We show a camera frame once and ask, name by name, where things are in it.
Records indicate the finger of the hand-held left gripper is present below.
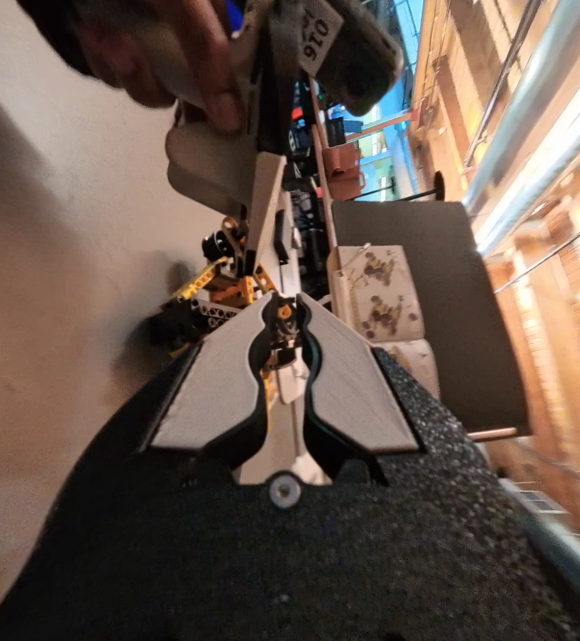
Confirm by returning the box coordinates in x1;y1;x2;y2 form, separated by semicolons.
165;124;257;217
243;152;288;277

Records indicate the yellow and black toy model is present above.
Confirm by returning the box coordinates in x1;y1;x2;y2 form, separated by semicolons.
147;216;303;396

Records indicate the silver ceiling duct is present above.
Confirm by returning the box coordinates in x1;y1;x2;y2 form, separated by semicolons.
463;0;580;256

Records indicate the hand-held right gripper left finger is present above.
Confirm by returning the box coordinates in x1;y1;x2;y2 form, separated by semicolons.
150;292;278;471

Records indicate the brown plastic bin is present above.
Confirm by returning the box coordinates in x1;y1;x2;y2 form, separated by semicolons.
321;143;367;202

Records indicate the person's left forearm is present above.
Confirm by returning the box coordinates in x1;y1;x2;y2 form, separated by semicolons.
16;0;101;78

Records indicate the person's left hand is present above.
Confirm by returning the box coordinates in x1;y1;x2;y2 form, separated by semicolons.
75;0;245;134

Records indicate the white printed box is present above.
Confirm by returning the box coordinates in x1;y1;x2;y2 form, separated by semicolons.
385;340;441;400
327;244;426;342

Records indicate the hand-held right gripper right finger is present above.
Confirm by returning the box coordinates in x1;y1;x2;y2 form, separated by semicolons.
295;293;420;486

